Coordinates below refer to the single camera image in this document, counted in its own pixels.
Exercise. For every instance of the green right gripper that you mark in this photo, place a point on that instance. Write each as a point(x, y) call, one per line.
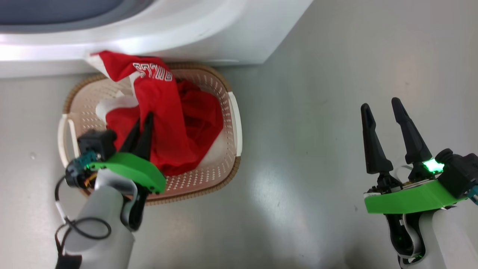
point(410, 200)

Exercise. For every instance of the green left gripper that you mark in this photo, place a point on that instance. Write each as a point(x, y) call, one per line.
point(134, 170)

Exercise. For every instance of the red and white jersey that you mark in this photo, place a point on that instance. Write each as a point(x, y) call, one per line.
point(175, 127)

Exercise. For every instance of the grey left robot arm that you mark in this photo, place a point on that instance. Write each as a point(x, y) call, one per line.
point(101, 224)

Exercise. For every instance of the cream perforated laundry basket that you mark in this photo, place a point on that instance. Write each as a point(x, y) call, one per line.
point(220, 157)

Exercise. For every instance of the grey rubber door gasket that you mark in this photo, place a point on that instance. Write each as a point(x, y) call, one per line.
point(74, 22)

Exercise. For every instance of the white front-load washing machine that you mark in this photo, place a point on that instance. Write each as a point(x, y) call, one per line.
point(224, 33)

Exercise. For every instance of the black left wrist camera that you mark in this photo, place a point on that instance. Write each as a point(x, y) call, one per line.
point(95, 144)

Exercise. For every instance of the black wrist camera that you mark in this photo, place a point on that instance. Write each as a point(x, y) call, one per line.
point(95, 144)
point(461, 168)

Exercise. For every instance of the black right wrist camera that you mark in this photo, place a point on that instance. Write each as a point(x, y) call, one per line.
point(461, 168)

